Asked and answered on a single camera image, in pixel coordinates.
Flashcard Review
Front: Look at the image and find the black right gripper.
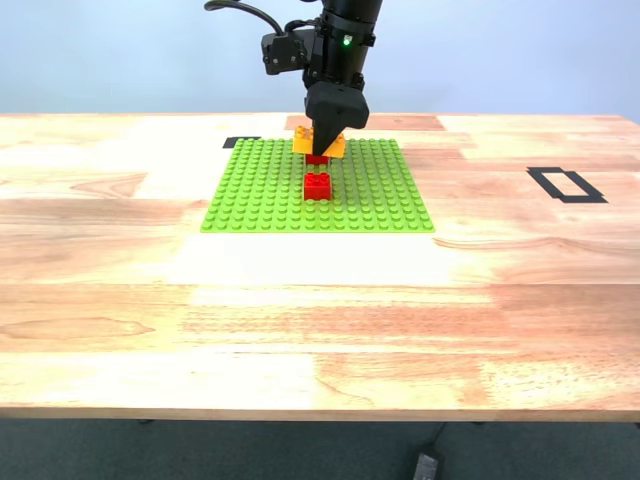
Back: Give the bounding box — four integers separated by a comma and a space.
301, 69, 370, 157

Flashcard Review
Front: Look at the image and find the yellow rectangular brick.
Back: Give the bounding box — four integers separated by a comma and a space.
292, 126, 346, 160

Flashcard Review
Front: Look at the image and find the green studded baseplate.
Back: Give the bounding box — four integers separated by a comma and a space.
199, 137, 436, 235

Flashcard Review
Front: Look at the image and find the black tape rectangle outline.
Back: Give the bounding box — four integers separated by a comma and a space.
525, 166, 609, 205

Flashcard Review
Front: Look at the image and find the grey power adapter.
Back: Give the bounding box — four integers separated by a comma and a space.
412, 452, 440, 480

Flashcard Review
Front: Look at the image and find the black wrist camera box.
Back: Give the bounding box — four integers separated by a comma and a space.
259, 30, 309, 77

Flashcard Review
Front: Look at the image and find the black camera cable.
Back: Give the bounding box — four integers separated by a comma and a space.
203, 0, 284, 36

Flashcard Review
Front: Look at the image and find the black floor cable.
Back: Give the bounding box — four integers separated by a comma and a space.
427, 422, 447, 456

